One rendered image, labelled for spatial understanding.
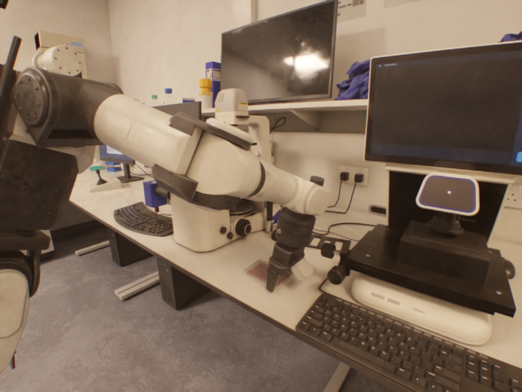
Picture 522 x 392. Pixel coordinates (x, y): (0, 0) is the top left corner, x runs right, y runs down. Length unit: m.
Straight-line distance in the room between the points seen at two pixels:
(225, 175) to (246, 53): 1.23
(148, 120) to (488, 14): 1.33
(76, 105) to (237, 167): 0.28
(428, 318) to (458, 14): 1.19
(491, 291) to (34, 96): 0.87
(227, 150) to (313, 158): 1.07
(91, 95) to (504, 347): 0.88
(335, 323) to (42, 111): 0.64
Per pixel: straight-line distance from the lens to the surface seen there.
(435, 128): 0.74
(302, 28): 1.39
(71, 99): 0.50
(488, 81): 0.74
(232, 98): 0.96
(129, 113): 0.43
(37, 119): 0.50
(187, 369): 1.54
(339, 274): 0.62
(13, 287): 0.73
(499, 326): 0.78
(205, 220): 0.84
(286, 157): 1.50
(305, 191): 0.50
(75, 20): 3.64
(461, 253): 0.66
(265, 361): 1.53
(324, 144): 1.38
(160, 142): 0.38
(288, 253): 0.62
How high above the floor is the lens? 1.16
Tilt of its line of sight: 15 degrees down
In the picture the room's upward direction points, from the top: straight up
